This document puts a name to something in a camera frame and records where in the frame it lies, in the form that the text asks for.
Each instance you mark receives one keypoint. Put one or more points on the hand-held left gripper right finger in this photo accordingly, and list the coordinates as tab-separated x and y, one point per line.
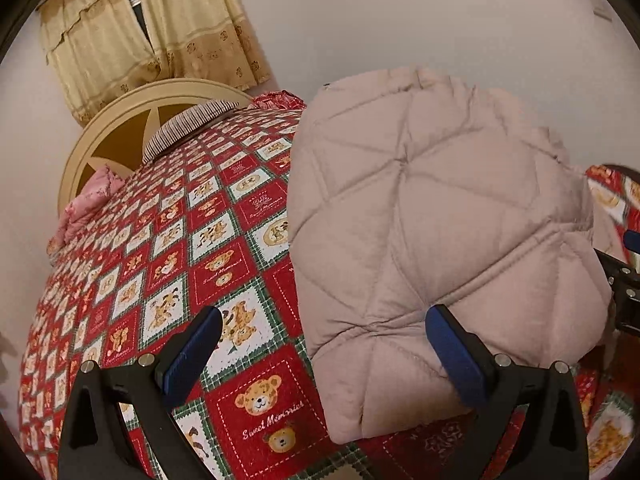
455	355

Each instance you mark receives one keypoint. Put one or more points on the beige quilted jacket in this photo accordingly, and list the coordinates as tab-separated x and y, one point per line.
425	220

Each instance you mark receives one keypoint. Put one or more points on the red bear-print bedspread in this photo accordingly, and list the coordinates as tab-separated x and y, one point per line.
200	240

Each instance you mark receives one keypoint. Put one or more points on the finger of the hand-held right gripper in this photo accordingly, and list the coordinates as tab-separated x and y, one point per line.
625	290
633	241

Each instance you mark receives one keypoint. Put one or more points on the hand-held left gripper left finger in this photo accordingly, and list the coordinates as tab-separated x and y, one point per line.
192	355

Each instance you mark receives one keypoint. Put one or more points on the striped pillow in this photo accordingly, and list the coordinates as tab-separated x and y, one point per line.
185	122

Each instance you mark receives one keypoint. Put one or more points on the pink folded blanket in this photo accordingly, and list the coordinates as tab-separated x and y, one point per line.
95	195

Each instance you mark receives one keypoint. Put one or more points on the cream round wooden headboard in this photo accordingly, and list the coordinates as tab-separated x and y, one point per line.
120	135

